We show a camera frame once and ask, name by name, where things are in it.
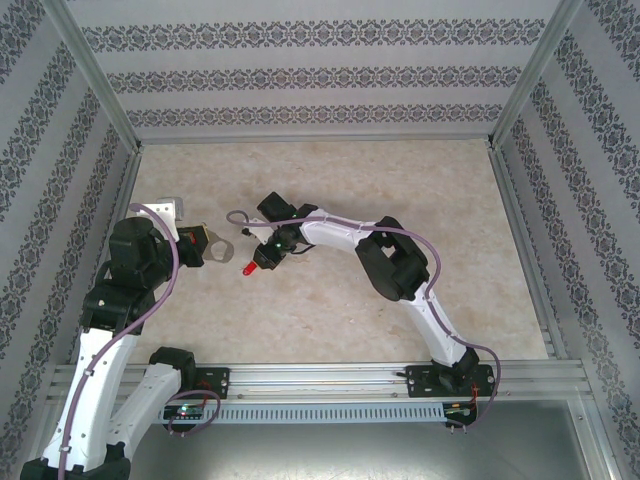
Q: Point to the grey metal sheet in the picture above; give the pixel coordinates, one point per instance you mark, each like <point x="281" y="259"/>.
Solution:
<point x="350" y="450"/>

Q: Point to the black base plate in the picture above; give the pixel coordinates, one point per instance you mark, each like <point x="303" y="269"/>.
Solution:
<point x="215" y="380"/>
<point x="420" y="380"/>

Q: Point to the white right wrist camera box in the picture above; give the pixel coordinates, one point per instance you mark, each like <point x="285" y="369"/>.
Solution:
<point x="260" y="231"/>

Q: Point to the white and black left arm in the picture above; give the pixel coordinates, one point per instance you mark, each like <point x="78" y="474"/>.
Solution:
<point x="92" y="375"/>

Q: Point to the aluminium frame rail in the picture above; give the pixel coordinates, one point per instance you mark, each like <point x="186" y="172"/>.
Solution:
<point x="525" y="250"/>
<point x="129" y="185"/>

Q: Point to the metal scissors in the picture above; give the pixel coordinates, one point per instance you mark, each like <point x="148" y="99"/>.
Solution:
<point x="228" y="256"/>

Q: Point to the red key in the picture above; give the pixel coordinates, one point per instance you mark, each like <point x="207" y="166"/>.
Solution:
<point x="248" y="270"/>

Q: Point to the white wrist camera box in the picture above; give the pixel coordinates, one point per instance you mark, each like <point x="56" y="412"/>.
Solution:
<point x="167" y="207"/>
<point x="260" y="231"/>

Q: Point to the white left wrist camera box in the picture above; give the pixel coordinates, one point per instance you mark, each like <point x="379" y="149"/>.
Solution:
<point x="167" y="207"/>

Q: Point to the small circuit board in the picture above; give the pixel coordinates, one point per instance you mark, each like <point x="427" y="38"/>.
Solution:
<point x="187" y="412"/>
<point x="459" y="408"/>

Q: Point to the long aluminium mounting rail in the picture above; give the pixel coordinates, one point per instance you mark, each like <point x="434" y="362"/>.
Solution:
<point x="320" y="380"/>

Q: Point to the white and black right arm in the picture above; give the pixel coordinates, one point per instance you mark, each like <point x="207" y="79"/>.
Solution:
<point x="330" y="232"/>

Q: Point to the aluminium frame post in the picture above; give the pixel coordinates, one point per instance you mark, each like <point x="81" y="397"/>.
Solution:
<point x="535" y="75"/>

